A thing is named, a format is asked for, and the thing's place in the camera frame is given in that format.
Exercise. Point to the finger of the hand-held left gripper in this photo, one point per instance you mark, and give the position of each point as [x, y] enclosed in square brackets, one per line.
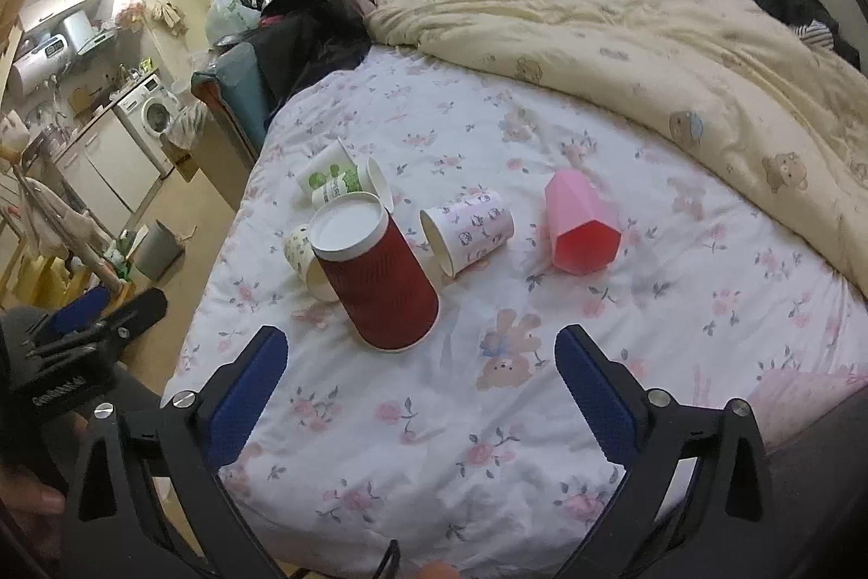
[85, 308]
[139, 311]

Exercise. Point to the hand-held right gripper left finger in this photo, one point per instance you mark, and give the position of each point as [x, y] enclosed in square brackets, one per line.
[245, 389]

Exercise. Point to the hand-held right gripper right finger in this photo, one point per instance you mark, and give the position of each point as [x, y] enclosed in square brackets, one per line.
[597, 396]

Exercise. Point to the cream patterned paper cup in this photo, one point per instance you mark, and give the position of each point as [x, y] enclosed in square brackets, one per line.
[302, 253]

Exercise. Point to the pink faceted plastic cup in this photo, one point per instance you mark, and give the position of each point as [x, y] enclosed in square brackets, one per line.
[580, 226]

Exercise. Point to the red ribbed paper cup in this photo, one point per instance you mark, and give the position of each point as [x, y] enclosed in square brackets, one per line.
[380, 280]

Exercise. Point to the white cup with cartoon print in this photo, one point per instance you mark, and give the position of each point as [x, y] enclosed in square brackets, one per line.
[468, 230]

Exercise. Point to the white cup with green print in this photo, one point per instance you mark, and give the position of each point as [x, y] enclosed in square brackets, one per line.
[332, 179]

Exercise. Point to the person's left hand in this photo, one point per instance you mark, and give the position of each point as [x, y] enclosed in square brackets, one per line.
[37, 499]

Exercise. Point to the grey trash bin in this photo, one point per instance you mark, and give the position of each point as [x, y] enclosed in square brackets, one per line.
[157, 250]

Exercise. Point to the drying rack with clothes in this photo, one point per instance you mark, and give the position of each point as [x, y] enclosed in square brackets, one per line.
[61, 226]

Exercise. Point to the white kitchen base cabinet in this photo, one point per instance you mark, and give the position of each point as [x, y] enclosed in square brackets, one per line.
[108, 162]

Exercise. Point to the white floral bed sheet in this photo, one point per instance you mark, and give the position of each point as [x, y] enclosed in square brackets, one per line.
[420, 430]

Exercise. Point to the white washing machine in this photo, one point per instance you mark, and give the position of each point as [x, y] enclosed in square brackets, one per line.
[149, 121]

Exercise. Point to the clear trash bag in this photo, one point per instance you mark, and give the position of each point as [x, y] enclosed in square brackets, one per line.
[186, 124]

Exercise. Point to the teal bed footboard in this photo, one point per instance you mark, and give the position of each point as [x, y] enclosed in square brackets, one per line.
[230, 90]

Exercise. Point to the white water heater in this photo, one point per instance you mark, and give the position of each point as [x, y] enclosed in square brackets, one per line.
[41, 60]

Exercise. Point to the range hood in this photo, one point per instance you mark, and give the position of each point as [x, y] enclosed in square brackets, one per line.
[85, 33]

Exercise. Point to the white plastic bag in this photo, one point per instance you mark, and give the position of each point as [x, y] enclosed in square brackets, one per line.
[227, 12]

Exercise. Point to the pile of dark clothes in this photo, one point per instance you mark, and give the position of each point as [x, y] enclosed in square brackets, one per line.
[305, 29]

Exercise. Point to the cream bear print quilt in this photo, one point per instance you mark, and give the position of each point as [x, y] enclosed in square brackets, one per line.
[644, 50]

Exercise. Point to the striped cloth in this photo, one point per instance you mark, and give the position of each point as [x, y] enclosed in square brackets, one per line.
[814, 35]

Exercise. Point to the black garment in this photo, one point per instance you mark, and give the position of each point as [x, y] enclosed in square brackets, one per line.
[790, 2]

